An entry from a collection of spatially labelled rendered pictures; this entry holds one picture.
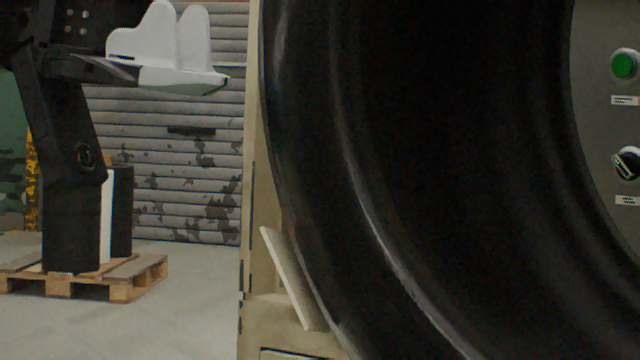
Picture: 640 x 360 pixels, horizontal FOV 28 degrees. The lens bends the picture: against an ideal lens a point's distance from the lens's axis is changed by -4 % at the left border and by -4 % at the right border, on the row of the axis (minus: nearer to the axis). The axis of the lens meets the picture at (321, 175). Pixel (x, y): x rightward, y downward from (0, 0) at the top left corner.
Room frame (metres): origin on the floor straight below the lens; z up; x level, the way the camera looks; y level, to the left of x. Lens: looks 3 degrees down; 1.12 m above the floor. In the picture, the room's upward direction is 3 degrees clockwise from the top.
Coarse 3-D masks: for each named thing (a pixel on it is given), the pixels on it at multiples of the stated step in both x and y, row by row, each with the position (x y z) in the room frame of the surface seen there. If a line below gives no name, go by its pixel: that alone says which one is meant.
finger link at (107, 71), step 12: (60, 60) 0.88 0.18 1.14; (72, 60) 0.87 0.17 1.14; (84, 60) 0.86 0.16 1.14; (96, 60) 0.87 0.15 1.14; (108, 60) 0.86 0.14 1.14; (60, 72) 0.88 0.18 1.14; (72, 72) 0.87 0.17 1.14; (84, 72) 0.86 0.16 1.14; (96, 72) 0.86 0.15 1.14; (108, 72) 0.86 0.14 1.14; (120, 72) 0.86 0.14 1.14; (132, 72) 0.85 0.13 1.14; (120, 84) 0.85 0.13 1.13; (132, 84) 0.85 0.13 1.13
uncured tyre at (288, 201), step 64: (320, 0) 0.67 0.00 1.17; (384, 0) 0.83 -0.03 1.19; (448, 0) 0.89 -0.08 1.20; (512, 0) 0.90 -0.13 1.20; (320, 64) 0.67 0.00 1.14; (384, 64) 0.83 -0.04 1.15; (448, 64) 0.89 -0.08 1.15; (512, 64) 0.90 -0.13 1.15; (320, 128) 0.67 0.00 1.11; (384, 128) 0.82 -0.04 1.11; (448, 128) 0.89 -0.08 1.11; (512, 128) 0.90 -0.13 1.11; (576, 128) 0.90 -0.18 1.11; (320, 192) 0.67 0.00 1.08; (384, 192) 0.67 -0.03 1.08; (448, 192) 0.87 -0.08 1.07; (512, 192) 0.89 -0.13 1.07; (576, 192) 0.87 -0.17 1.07; (320, 256) 0.67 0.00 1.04; (384, 256) 0.64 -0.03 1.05; (448, 256) 0.83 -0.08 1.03; (512, 256) 0.87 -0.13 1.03; (576, 256) 0.87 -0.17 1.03; (384, 320) 0.65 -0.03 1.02; (448, 320) 0.63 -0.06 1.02; (512, 320) 0.84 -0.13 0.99; (576, 320) 0.85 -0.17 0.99
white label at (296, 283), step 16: (272, 240) 0.69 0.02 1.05; (288, 240) 0.72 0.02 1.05; (272, 256) 0.68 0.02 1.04; (288, 256) 0.70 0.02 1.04; (288, 272) 0.69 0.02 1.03; (288, 288) 0.68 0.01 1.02; (304, 288) 0.70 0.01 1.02; (304, 304) 0.68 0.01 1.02; (304, 320) 0.67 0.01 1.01; (320, 320) 0.70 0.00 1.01
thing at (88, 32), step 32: (0, 0) 0.93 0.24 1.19; (32, 0) 0.94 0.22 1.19; (64, 0) 0.90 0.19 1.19; (96, 0) 0.88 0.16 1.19; (128, 0) 0.94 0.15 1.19; (0, 32) 0.94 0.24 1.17; (32, 32) 0.93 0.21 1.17; (64, 32) 0.90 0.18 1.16; (96, 32) 0.88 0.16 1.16; (0, 64) 0.95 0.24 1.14
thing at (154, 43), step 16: (160, 0) 0.86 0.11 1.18; (144, 16) 0.86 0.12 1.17; (160, 16) 0.86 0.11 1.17; (112, 32) 0.88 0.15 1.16; (128, 32) 0.87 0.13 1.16; (144, 32) 0.86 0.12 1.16; (160, 32) 0.86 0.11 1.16; (176, 32) 0.85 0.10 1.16; (112, 48) 0.88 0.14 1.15; (128, 48) 0.87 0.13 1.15; (144, 48) 0.86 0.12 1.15; (160, 48) 0.86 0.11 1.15; (176, 48) 0.85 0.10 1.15; (144, 64) 0.86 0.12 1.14; (160, 64) 0.85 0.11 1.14; (176, 64) 0.85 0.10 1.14; (144, 80) 0.85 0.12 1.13; (160, 80) 0.85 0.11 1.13; (176, 80) 0.85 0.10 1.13; (192, 80) 0.84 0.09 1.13; (208, 80) 0.84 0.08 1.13; (224, 80) 0.85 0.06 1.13
